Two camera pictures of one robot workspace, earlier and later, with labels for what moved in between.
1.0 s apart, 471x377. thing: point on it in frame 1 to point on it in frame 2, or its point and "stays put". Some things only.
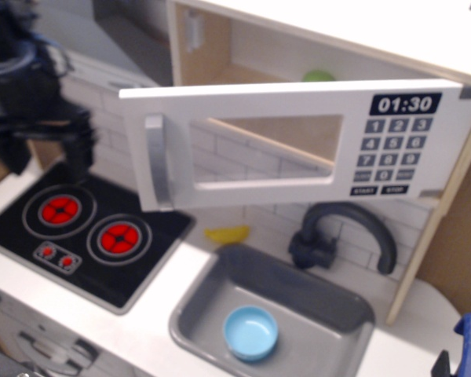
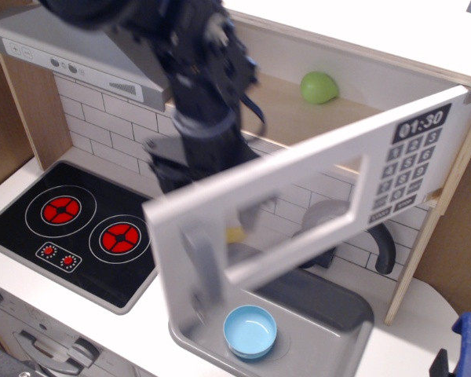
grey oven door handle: [66, 359] stays put
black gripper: [28, 104] to [213, 139]
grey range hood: [110, 45] stays put
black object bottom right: [441, 367] stays put
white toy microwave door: [398, 141] to [407, 157]
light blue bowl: [250, 332] stays put
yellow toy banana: [229, 236] stays put
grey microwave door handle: [158, 136] to [203, 274]
